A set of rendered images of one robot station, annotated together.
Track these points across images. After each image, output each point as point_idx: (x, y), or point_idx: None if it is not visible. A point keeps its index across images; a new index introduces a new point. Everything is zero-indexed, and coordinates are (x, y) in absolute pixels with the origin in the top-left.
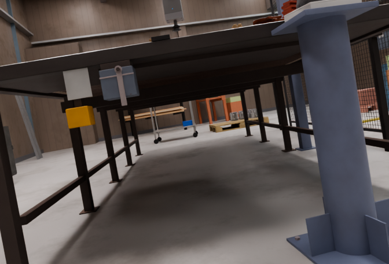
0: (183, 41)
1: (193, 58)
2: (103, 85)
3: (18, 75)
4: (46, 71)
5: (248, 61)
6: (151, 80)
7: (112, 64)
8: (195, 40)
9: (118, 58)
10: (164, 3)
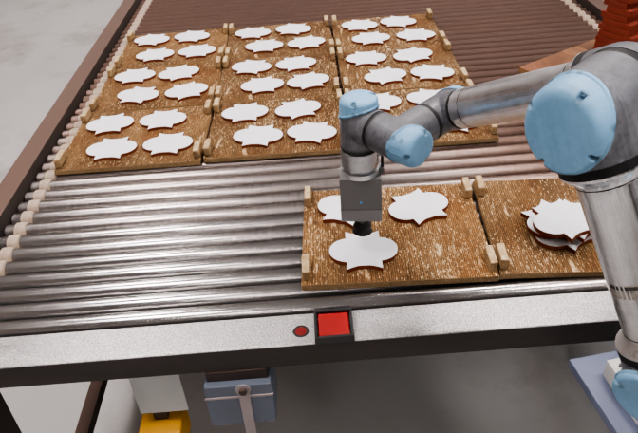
0: (382, 347)
1: None
2: (213, 407)
3: (37, 383)
4: (95, 379)
5: None
6: None
7: (231, 374)
8: (406, 346)
9: (244, 366)
10: (344, 189)
